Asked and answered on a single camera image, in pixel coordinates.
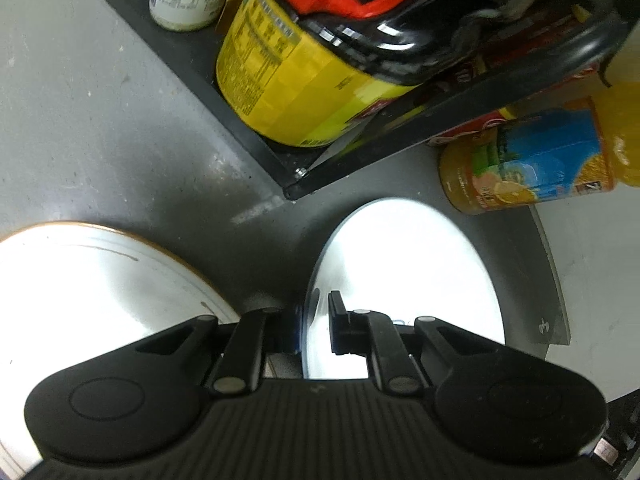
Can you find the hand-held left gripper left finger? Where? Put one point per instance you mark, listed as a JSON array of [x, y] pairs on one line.
[[287, 330]]

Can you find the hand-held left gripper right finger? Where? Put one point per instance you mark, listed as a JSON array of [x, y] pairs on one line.
[[340, 330]]

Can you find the deep white plate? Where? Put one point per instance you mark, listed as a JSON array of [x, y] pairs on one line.
[[410, 270]]

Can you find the large white plate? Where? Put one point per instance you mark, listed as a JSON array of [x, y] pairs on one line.
[[100, 280]]

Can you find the red drink can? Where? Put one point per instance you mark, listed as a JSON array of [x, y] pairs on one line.
[[475, 127]]

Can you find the soy sauce bottle yellow label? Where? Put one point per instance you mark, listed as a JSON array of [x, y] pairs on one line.
[[280, 75]]

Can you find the orange juice bottle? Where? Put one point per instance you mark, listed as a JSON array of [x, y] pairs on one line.
[[540, 160]]

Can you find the black metal kitchen rack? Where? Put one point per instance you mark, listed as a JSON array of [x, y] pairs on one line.
[[200, 75]]

